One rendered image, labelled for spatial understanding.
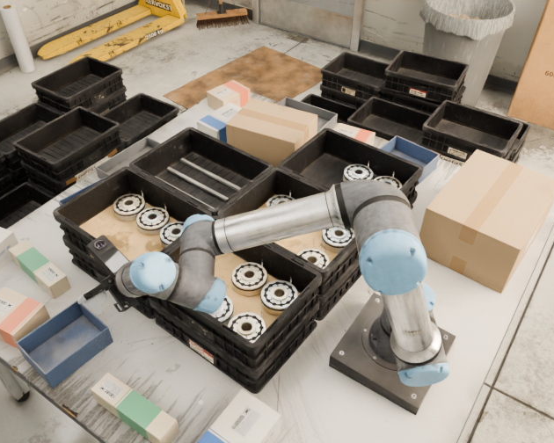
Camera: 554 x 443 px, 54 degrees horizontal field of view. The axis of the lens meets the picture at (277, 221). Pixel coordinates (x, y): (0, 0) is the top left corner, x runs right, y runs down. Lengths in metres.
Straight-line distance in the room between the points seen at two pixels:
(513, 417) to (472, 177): 1.02
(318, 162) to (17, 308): 1.11
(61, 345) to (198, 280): 0.72
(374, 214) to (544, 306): 1.93
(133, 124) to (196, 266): 2.11
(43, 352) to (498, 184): 1.50
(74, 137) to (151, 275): 1.95
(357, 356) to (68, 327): 0.85
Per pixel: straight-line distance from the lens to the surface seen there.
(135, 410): 1.46
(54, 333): 1.73
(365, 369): 1.51
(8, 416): 2.51
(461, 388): 1.60
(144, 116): 3.19
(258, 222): 1.10
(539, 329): 2.76
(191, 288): 1.06
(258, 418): 1.38
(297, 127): 2.13
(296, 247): 1.66
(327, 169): 1.97
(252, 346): 1.31
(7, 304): 1.77
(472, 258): 1.79
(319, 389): 1.52
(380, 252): 0.95
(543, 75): 4.07
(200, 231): 1.14
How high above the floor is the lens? 2.02
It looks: 43 degrees down
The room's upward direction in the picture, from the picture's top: straight up
